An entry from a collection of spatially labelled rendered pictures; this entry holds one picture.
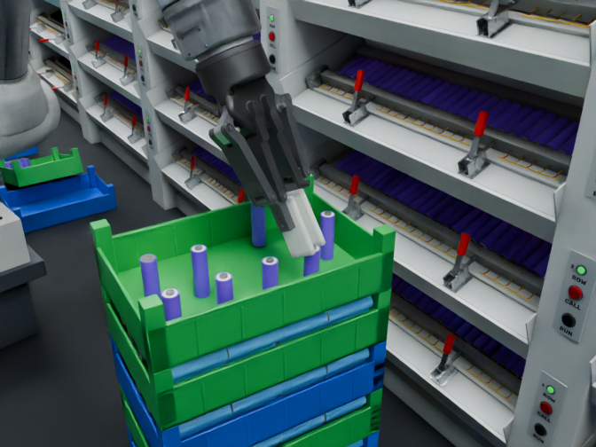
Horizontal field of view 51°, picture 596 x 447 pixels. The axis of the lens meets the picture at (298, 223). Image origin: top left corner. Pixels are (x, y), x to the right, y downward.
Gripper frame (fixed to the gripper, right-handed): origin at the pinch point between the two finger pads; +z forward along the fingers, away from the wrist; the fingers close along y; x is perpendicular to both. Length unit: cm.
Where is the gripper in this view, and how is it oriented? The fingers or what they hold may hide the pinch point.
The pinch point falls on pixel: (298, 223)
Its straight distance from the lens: 70.7
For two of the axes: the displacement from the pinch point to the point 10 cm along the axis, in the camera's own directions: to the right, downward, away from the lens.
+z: 3.7, 8.9, 2.4
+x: 7.9, -1.7, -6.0
